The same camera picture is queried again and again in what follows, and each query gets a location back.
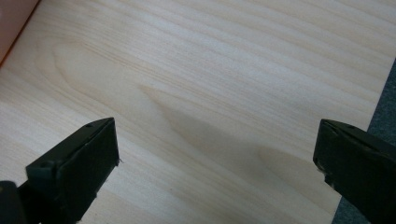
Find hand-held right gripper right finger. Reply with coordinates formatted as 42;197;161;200
312;119;396;224

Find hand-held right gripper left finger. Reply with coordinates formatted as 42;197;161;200
18;117;120;224

